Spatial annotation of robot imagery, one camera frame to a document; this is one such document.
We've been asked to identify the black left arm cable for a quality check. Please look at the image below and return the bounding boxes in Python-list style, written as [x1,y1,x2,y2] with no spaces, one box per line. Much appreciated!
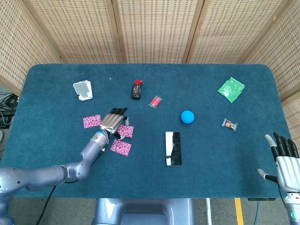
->
[34,179,80,225]

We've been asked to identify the tangled black floor cables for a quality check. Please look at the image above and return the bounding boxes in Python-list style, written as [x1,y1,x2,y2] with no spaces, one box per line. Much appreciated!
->
[0,91,21,132]

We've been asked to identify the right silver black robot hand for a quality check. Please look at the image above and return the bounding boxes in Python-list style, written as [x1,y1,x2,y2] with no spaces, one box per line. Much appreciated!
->
[257,132,300,194]

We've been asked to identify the white phone stand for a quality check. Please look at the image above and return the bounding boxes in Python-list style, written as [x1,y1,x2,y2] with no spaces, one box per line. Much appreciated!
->
[73,80,93,101]

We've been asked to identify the green foil packet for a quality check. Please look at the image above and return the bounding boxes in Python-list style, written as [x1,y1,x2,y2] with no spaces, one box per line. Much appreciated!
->
[217,76,246,104]

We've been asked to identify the blue ball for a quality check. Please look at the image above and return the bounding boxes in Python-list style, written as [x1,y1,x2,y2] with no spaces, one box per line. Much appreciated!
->
[180,110,195,124]

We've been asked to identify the red snack packet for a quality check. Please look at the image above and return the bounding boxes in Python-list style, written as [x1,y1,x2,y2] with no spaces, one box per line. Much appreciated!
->
[148,95,164,109]

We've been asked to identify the woven bamboo screen panel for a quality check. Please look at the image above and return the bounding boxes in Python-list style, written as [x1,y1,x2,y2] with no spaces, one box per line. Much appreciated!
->
[17,0,126,64]
[280,92,300,160]
[181,0,290,64]
[236,0,300,104]
[105,0,206,64]
[0,0,63,97]

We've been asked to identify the blue felt table cover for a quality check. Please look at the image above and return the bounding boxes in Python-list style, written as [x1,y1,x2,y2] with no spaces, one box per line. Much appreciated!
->
[0,63,290,199]

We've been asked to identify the small dark candy packet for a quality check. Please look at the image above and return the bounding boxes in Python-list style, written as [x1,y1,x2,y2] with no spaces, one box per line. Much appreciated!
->
[221,118,239,131]

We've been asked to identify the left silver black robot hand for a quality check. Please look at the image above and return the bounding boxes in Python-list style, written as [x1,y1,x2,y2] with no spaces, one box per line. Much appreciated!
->
[99,107,130,141]

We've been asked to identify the black table control panel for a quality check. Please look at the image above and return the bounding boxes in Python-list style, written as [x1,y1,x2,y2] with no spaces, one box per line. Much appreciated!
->
[247,197,277,202]

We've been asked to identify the grey-blue robot torso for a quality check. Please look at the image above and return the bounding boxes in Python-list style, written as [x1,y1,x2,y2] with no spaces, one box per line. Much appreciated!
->
[91,198,195,225]

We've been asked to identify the thin blue cable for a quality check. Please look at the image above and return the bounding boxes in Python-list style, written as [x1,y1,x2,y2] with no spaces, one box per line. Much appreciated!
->
[255,201,261,225]

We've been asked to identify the black bottle with red cap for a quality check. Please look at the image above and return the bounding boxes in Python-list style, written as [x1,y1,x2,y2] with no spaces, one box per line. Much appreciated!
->
[130,79,144,101]

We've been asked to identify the black smartphone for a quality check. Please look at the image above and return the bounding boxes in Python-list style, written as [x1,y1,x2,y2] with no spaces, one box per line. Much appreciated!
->
[165,131,183,167]

